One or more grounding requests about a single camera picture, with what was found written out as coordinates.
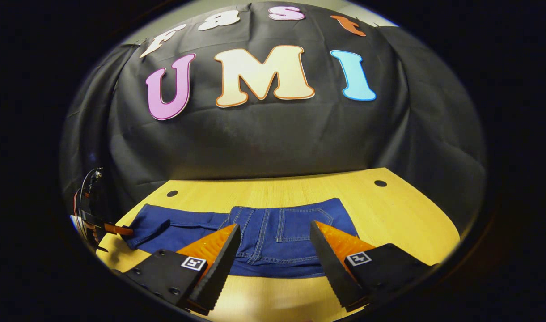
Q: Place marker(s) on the blue denim jeans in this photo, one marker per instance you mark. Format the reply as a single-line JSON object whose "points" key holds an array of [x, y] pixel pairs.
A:
{"points": [[281, 232]]}

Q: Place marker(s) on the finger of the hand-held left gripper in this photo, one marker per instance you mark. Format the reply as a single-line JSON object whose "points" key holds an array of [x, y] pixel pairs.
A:
{"points": [[118, 230]]}

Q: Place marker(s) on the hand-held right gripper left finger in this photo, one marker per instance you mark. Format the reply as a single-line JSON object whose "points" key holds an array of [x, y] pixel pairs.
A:
{"points": [[219, 268]]}

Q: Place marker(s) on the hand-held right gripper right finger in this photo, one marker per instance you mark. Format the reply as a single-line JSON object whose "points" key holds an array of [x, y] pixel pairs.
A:
{"points": [[331, 268]]}

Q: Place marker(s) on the black backdrop cloth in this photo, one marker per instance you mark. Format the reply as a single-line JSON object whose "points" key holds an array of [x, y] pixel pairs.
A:
{"points": [[277, 138]]}

